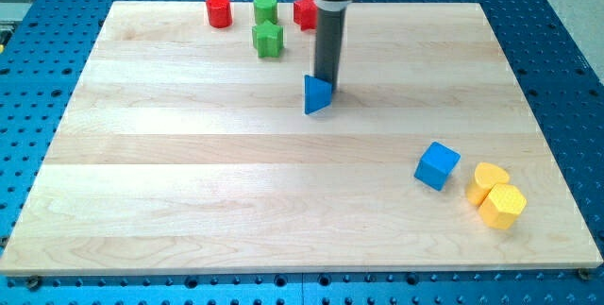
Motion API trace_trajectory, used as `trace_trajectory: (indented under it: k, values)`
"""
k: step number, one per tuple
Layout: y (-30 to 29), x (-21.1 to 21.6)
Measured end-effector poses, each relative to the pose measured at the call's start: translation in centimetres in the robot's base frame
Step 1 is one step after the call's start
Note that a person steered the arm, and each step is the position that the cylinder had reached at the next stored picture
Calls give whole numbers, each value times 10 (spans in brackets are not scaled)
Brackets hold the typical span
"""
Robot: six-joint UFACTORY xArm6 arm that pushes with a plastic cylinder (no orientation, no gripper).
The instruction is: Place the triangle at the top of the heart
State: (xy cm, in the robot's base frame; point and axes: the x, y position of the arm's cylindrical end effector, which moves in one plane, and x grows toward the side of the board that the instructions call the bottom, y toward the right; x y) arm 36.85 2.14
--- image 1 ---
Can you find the green cylinder block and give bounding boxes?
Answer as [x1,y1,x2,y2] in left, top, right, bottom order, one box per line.
[253,0,278,25]

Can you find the red star block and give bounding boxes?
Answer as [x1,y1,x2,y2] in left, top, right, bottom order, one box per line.
[293,0,317,31]

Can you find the red cylinder block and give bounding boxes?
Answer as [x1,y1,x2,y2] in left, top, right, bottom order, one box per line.
[205,0,233,28]

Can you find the yellow hexagon block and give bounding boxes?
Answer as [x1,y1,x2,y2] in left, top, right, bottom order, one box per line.
[478,183,528,229]

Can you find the yellow heart block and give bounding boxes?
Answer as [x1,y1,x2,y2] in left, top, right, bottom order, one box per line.
[465,161,511,206]

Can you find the green star block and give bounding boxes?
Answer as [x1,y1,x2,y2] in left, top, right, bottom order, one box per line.
[252,20,284,58]

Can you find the blue cube block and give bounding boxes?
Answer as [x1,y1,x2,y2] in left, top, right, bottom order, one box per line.
[414,142,461,191]

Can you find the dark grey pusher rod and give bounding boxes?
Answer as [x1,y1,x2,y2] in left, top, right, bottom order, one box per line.
[313,8,345,92]

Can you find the blue triangle block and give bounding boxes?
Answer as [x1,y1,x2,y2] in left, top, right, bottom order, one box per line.
[304,75,332,114]

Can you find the light wooden board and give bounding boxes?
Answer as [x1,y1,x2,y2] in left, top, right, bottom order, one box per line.
[1,1,602,276]

